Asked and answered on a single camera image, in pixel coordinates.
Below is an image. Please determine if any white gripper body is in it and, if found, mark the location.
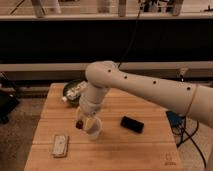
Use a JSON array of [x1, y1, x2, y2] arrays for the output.
[[76, 107, 96, 128]]

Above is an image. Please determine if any blue object on floor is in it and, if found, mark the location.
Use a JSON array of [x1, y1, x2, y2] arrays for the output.
[[166, 111, 183, 129]]

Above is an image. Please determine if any wooden table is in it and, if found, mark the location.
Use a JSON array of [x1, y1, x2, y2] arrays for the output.
[[24, 83, 183, 171]]

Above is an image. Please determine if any dark green bowl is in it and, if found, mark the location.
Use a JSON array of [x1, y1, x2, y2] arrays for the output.
[[62, 79, 87, 107]]

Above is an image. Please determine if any black object at left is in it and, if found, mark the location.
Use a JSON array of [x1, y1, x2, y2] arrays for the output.
[[0, 72, 20, 124]]

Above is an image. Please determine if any black rectangular box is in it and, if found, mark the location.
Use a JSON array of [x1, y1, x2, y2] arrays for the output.
[[120, 116, 144, 133]]

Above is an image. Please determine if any black cable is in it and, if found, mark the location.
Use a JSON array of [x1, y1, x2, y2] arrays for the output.
[[117, 0, 145, 69]]

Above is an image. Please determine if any dark red pepper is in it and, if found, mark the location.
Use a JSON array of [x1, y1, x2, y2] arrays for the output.
[[76, 120, 84, 129]]

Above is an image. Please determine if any white ceramic cup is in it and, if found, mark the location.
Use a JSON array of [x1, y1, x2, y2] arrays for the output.
[[84, 117, 102, 140]]

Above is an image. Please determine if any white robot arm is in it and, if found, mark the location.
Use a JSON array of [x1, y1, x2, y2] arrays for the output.
[[79, 61, 213, 129]]

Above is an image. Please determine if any silver flat remote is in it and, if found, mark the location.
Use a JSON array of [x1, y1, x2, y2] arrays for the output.
[[52, 135, 69, 158]]

